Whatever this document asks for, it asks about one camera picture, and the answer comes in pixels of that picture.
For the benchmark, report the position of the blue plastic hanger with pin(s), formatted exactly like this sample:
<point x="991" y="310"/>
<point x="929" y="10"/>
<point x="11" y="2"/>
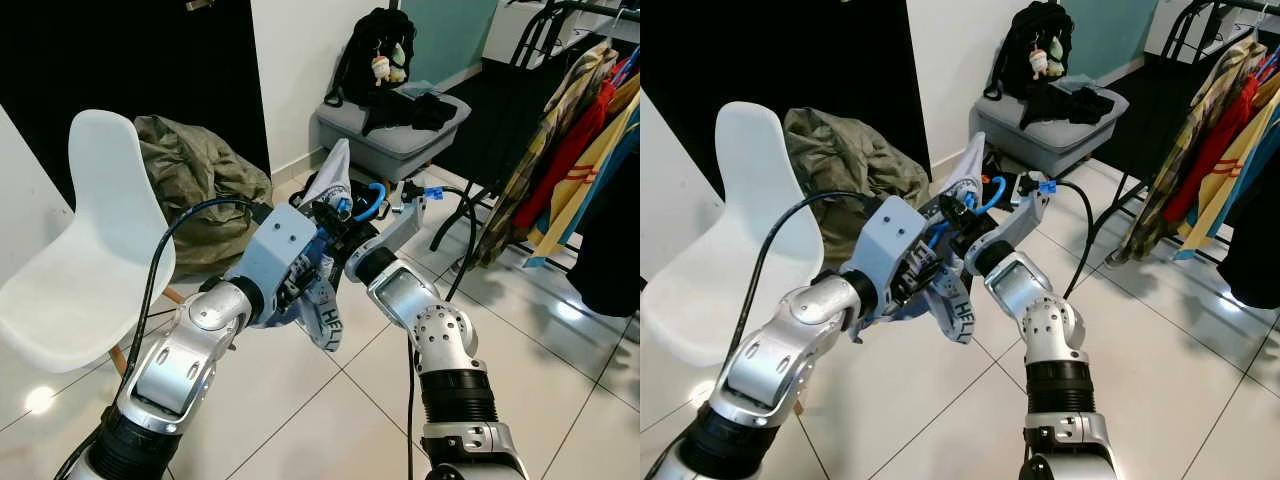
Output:
<point x="995" y="195"/>
<point x="375" y="200"/>

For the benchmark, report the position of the light grey printed underwear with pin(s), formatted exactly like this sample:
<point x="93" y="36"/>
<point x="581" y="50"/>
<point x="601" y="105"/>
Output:
<point x="968" y="165"/>
<point x="330" y="180"/>

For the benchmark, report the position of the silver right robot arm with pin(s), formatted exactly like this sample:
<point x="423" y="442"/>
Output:
<point x="440" y="340"/>
<point x="1050" y="330"/>

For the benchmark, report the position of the olive green fabric bag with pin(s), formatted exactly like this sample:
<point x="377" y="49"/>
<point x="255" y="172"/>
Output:
<point x="850" y="160"/>
<point x="200" y="170"/>

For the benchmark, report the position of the black garment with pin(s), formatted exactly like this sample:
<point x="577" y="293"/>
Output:
<point x="1085" y="105"/>
<point x="425" y="112"/>

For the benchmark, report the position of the white plastic chair wooden legs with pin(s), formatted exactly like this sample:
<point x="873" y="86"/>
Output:
<point x="80" y="270"/>
<point x="740" y="250"/>

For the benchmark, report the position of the black backpack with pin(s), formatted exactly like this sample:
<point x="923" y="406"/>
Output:
<point x="1020" y="40"/>
<point x="365" y="45"/>

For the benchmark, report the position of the beige plaid shirt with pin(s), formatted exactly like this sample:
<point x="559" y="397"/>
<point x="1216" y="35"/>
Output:
<point x="1200" y="130"/>
<point x="540" y="140"/>

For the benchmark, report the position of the red garment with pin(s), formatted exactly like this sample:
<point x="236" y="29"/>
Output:
<point x="1225" y="135"/>
<point x="575" y="140"/>

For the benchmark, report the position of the yellow striped garment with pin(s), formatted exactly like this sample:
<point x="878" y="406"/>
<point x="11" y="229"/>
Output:
<point x="590" y="175"/>
<point x="1240" y="170"/>

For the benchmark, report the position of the white shelf unit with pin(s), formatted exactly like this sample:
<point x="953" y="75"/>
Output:
<point x="500" y="35"/>
<point x="1165" y="30"/>

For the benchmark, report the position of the black door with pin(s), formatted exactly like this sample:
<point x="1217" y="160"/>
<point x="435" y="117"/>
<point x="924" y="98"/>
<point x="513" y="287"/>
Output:
<point x="780" y="60"/>
<point x="130" y="60"/>

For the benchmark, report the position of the navy blue shirt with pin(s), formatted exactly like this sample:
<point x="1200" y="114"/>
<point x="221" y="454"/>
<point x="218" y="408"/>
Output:
<point x="1255" y="250"/>
<point x="610" y="250"/>

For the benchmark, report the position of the black metal clothes rack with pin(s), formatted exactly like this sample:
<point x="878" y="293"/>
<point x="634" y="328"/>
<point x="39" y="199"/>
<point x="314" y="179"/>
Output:
<point x="1190" y="25"/>
<point x="530" y="40"/>

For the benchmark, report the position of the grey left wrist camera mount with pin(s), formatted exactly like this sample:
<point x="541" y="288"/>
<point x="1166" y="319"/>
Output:
<point x="275" y="250"/>
<point x="890" y="240"/>

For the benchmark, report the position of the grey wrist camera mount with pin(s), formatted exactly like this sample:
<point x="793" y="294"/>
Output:
<point x="400" y="228"/>
<point x="890" y="240"/>
<point x="1020" y="220"/>
<point x="275" y="250"/>

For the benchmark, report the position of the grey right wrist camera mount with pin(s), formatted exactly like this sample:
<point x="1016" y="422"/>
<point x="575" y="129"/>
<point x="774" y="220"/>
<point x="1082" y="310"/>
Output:
<point x="1020" y="220"/>
<point x="400" y="228"/>

